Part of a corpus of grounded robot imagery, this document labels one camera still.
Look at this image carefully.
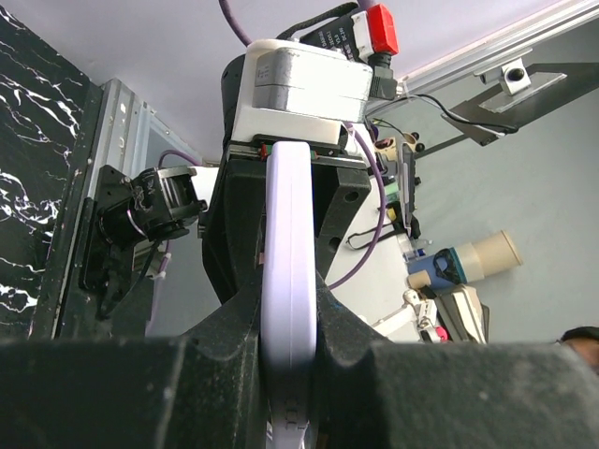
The overhead camera bracket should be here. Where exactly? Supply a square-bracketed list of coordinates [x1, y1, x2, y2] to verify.
[443, 60, 598, 146]

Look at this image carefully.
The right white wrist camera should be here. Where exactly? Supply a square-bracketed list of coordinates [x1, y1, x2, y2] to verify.
[231, 39, 373, 145]

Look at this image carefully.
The phone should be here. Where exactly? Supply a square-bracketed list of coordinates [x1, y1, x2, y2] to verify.
[260, 158, 316, 448]

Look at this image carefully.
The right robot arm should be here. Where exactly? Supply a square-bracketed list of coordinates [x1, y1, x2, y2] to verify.
[80, 56, 372, 323]

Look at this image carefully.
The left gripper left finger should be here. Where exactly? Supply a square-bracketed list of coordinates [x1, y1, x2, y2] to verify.
[1, 271, 267, 448]

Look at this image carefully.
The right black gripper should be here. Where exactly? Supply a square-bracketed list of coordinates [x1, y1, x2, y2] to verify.
[202, 54, 371, 304]

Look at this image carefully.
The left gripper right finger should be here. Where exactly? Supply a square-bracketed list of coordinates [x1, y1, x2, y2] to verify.
[314, 281, 598, 448]

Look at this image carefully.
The aluminium frame rail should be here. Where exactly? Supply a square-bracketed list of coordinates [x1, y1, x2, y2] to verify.
[87, 79, 153, 197]

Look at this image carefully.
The paper cup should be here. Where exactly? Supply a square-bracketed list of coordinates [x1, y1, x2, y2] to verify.
[454, 230, 523, 283]

